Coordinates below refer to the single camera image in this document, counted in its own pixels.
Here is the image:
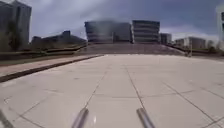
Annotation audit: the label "pale stone slab plaza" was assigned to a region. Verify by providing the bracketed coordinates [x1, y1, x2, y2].
[0, 54, 224, 128]

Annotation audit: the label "robot's own part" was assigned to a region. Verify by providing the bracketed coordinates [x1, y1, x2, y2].
[135, 107, 156, 128]
[70, 107, 90, 128]

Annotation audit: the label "wide grey stairs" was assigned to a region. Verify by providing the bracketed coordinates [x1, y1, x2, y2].
[75, 43, 186, 56]

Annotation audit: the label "low dark wall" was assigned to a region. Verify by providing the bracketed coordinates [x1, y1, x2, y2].
[0, 44, 88, 62]
[166, 44, 224, 59]

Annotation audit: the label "dark kerb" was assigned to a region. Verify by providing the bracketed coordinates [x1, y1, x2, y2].
[0, 54, 103, 83]

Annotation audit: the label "tree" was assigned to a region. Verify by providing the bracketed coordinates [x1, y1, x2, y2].
[6, 23, 23, 52]

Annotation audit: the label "small grey building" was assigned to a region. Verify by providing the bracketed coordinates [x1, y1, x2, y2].
[159, 32, 173, 45]

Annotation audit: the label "white building with dark windows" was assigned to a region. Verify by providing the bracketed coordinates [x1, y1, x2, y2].
[215, 3, 224, 51]

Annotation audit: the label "dark tall building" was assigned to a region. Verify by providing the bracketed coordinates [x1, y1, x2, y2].
[0, 0, 33, 52]

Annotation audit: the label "reddish-brown paved strip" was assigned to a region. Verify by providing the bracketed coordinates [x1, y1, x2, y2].
[0, 54, 98, 78]

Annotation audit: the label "low pale building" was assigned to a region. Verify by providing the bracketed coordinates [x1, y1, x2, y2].
[173, 36, 208, 50]

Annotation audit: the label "low dark building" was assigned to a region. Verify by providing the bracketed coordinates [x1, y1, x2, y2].
[30, 30, 88, 50]

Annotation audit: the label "glass-fronted building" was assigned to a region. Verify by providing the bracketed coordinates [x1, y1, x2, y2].
[84, 19, 161, 45]

